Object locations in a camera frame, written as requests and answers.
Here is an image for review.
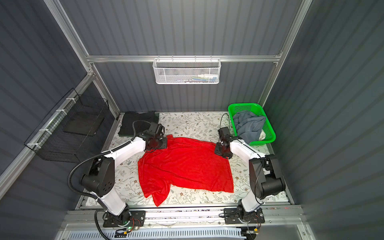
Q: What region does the red t-shirt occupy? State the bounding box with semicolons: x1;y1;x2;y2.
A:
138;135;234;206

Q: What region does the black wire basket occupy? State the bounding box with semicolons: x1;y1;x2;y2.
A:
24;92;110;163

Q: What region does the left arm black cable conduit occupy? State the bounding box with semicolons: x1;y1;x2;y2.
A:
67;119;152;240

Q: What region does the white spray bottle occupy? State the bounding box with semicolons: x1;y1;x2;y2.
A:
192;74;219;83

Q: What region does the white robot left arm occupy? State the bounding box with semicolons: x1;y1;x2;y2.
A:
81;123;167;226

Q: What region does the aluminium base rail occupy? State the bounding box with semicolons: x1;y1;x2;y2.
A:
60;205;305;230

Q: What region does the white wire mesh basket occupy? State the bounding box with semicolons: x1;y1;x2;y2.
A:
153;58;222;85

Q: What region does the white slotted cable duct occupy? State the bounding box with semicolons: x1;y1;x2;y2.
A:
68;227;250;240

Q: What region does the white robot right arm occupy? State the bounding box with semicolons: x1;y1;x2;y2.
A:
215;127;286;225

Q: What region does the green plastic laundry basket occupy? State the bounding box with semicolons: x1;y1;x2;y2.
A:
228;103;276;146

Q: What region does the white garment in basket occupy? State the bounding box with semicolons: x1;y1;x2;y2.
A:
259;130;266;141

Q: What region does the grey t-shirt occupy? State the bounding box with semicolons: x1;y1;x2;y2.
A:
233;111;266;144

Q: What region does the folded black t-shirt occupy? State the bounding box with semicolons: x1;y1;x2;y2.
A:
118;111;160;137

